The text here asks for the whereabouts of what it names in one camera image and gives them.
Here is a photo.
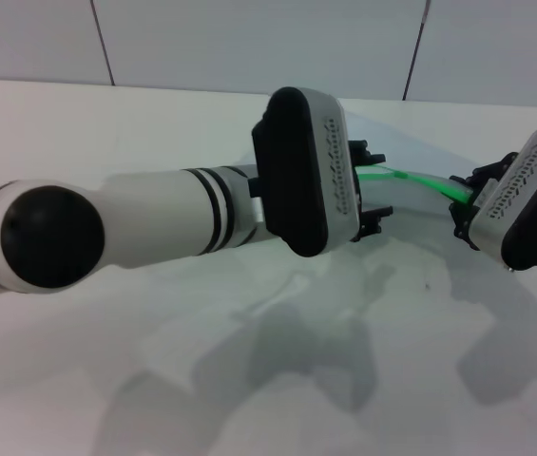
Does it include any clear document bag green zipper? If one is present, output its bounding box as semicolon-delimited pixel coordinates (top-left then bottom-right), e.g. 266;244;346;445
338;98;528;224

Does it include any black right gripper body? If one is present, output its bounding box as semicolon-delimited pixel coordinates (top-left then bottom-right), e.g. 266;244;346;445
485;151;519;188

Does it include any gray black left wrist camera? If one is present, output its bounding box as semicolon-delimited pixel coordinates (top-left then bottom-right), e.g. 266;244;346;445
251;86;363;258

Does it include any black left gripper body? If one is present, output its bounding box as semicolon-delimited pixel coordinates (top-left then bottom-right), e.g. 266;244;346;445
348;139;370;169

